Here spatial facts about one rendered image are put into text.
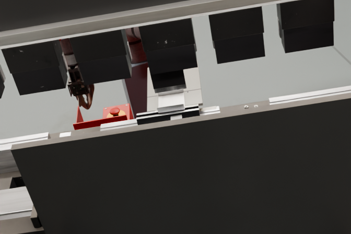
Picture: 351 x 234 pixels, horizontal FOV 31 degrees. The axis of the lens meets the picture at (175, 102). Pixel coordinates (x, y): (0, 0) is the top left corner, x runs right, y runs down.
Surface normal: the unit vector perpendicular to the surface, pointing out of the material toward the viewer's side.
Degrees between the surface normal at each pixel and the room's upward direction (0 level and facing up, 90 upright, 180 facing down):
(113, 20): 90
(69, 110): 0
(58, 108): 0
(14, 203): 0
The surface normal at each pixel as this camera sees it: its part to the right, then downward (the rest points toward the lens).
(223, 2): 0.04, 0.58
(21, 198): -0.17, -0.80
